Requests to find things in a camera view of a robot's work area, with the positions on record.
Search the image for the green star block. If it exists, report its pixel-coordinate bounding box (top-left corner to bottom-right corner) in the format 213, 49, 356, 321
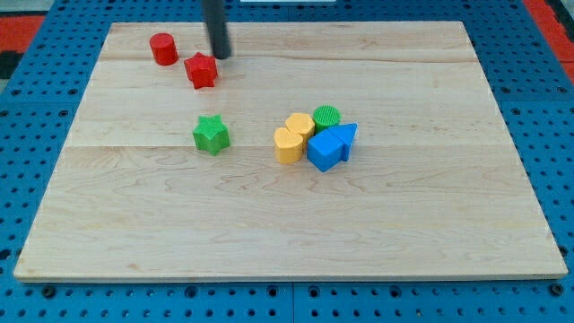
193, 115, 230, 156

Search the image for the blue cube block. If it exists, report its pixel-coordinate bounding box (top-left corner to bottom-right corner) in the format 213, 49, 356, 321
307, 129, 344, 172

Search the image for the blue triangle block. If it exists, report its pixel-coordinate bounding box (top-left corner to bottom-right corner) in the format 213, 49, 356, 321
328, 123, 358, 162

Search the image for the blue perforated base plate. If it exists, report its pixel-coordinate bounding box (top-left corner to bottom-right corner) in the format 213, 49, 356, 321
1, 0, 573, 322

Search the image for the yellow heart block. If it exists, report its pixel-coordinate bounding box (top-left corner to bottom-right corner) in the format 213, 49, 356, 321
274, 127, 303, 164

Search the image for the yellow hexagon block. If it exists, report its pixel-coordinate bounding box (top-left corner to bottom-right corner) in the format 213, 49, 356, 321
285, 113, 315, 149

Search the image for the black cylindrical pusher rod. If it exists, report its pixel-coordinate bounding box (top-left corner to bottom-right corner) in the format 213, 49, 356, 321
201, 0, 231, 60

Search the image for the green cylinder block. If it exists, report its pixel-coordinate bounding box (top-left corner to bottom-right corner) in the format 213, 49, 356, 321
312, 105, 341, 134

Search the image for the red star block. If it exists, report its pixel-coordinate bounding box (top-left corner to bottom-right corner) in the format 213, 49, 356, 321
184, 52, 218, 89

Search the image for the light wooden board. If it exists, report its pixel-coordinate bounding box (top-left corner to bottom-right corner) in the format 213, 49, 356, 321
13, 21, 568, 283

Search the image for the red cylinder block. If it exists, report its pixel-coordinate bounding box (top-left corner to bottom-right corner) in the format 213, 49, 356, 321
149, 32, 178, 65

